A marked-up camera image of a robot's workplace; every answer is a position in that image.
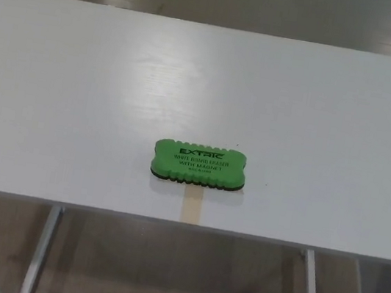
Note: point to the green whiteboard eraser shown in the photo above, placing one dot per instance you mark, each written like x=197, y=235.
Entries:
x=200, y=166

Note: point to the long beige masking tape strip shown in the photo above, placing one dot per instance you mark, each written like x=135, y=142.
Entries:
x=192, y=205

